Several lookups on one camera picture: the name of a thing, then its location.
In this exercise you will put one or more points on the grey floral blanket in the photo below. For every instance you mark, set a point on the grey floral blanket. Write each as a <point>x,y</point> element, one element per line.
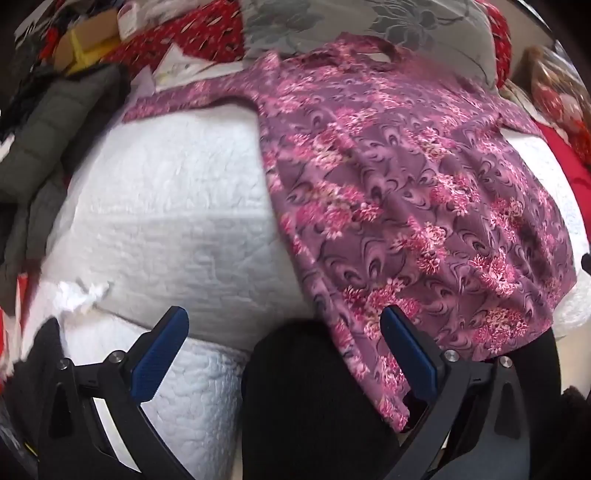
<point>323,23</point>

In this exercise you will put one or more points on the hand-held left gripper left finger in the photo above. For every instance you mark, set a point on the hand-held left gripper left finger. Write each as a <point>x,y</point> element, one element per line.
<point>154,357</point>

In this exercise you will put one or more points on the pink floral shirt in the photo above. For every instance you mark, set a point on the pink floral shirt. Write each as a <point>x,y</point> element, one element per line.
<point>392,194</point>

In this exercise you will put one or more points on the cardboard box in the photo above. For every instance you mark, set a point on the cardboard box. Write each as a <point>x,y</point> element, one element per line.
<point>87,32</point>

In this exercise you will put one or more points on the person's black trouser leg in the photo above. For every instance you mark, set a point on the person's black trouser leg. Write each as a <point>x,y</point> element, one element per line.
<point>314,401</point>

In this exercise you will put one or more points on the red white printed bag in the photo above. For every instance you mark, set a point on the red white printed bag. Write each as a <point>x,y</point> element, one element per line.
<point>16,323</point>

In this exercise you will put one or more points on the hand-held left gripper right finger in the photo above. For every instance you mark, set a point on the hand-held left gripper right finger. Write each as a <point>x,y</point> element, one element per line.
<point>412,357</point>

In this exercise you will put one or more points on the clear plastic bag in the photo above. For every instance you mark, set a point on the clear plastic bag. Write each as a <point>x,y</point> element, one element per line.
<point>558,87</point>

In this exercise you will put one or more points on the white quilted blanket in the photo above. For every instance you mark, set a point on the white quilted blanket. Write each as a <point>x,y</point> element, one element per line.
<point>175,203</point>

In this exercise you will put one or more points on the grey puffer jacket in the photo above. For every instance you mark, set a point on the grey puffer jacket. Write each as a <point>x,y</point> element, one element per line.
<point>51,134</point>

